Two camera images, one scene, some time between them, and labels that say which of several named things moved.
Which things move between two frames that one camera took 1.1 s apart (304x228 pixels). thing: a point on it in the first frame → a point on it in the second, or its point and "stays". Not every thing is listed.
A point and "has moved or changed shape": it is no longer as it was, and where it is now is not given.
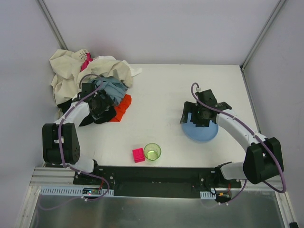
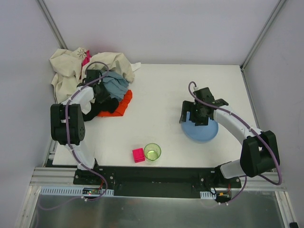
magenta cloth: x=86 y=63 has moved or changed shape
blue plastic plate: x=199 y=133 stays
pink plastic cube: x=138 y=155 stays
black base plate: x=157 y=181 stays
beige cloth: x=67 y=66 has moved or changed shape
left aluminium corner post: x=52 y=23 stays
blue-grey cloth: x=115 y=88 has moved or changed shape
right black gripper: x=187 y=109 stays
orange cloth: x=121 y=108 has moved or changed shape
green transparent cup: x=152 y=151 stays
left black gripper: x=102 y=104 → x=104 y=95
